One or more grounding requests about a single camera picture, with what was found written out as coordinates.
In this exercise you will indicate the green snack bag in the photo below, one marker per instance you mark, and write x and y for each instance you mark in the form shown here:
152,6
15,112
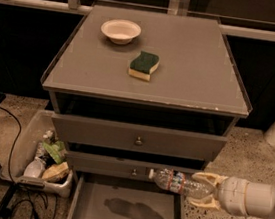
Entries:
56,150

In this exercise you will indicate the grey bottom drawer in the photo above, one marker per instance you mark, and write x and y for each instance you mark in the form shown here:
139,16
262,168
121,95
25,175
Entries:
105,197

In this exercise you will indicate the green yellow sponge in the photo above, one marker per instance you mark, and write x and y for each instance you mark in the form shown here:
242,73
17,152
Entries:
143,66

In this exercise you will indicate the grey top drawer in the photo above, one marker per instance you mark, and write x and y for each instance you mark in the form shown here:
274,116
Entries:
133,137

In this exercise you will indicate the grey drawer cabinet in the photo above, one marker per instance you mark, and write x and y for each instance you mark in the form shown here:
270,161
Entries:
195,88

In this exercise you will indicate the grey drawer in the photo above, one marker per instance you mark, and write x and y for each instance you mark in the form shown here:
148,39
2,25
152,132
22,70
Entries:
105,197
117,167
133,137

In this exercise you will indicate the white paper bowl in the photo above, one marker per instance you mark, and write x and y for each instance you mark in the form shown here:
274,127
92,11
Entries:
120,31

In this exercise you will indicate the clear plastic water bottle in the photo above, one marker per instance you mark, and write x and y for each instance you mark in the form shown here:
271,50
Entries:
181,183

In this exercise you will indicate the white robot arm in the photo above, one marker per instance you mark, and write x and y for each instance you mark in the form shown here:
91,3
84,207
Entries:
259,200

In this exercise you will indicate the clear plastic storage bin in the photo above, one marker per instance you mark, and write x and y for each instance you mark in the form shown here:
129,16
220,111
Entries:
23,153

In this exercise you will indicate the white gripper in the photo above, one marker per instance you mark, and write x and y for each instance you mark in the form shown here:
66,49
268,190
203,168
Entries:
232,194

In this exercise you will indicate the grey middle drawer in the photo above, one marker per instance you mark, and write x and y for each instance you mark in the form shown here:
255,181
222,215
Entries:
117,167

